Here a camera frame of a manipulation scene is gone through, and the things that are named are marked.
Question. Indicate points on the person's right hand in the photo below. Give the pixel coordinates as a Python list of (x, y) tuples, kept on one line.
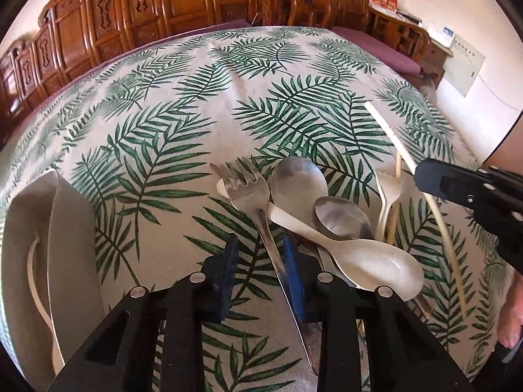
[(512, 314)]

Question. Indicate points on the carved wooden bench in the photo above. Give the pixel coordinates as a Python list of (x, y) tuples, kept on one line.
[(122, 12)]

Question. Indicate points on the white plastic fork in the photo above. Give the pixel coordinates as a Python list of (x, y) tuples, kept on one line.
[(386, 190)]

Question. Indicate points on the white utensil tray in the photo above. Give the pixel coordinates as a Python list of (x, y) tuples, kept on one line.
[(71, 245)]

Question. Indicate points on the white wall panel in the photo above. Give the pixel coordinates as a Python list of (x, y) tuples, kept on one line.
[(463, 65)]

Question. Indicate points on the purple seat cushion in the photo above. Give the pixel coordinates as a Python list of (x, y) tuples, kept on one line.
[(380, 49)]

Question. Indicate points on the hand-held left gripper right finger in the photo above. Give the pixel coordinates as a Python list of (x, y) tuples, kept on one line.
[(292, 277)]

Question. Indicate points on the brown wooden chopstick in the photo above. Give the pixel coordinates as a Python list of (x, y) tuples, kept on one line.
[(394, 190)]

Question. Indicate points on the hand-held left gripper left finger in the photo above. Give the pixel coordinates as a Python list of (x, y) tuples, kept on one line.
[(226, 281)]

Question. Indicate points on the white box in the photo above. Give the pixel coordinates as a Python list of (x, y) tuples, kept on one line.
[(442, 34)]

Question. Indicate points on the leaf print tablecloth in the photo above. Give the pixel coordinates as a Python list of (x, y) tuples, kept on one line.
[(196, 122)]

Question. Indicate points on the cream wooden chopstick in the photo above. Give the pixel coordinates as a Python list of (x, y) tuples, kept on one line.
[(388, 128)]

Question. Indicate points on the metal fork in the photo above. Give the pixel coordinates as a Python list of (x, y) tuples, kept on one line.
[(245, 196)]

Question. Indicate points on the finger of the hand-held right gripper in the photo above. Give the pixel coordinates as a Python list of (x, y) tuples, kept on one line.
[(441, 179)]

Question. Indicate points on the large metal spoon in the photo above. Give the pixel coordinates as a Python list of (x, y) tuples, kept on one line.
[(298, 183)]

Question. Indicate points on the small wooden cabinet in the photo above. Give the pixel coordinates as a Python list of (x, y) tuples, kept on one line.
[(434, 63)]

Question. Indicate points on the wooden armchair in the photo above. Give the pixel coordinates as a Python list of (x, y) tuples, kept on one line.
[(294, 6)]

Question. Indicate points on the large white plastic spoon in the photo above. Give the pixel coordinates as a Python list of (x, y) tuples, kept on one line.
[(380, 267)]

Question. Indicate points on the small metal spoon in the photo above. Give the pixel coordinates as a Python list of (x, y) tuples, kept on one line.
[(341, 218)]

